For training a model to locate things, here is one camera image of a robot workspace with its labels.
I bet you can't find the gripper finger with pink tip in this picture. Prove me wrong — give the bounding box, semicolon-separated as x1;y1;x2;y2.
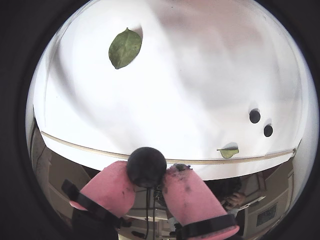
61;161;137;240
161;163;240;240

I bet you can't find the dark blueberry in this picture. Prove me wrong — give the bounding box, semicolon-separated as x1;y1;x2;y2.
263;124;274;138
126;146;168;188
249;109;261;124

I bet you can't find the person in grey shirt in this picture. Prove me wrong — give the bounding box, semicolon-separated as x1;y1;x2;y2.
221;178;247;216

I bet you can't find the small green leaf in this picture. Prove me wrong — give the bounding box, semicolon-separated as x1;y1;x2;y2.
216;147;240;160

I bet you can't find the large green leaf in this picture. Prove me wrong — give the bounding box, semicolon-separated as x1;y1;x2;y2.
108;27;143;70

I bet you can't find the blue wall picture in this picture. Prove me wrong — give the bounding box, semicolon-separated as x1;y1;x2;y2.
256;202;279;225

